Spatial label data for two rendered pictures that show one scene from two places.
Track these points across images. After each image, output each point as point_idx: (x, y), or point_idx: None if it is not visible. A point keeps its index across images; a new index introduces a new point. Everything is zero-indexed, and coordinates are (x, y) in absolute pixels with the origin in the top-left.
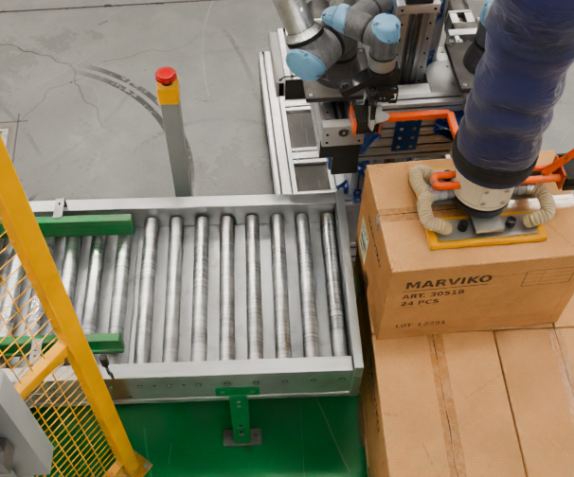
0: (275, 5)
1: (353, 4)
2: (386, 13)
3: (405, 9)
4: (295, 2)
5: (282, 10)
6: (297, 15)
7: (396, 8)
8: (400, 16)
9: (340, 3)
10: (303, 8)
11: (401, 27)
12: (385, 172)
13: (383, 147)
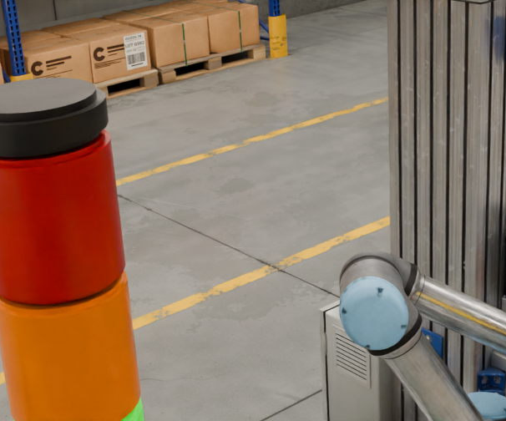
0: (435, 414)
1: (391, 413)
2: (495, 388)
3: None
4: (463, 397)
5: (452, 417)
6: (473, 414)
7: None
8: None
9: (366, 420)
10: (472, 402)
11: None
12: None
13: None
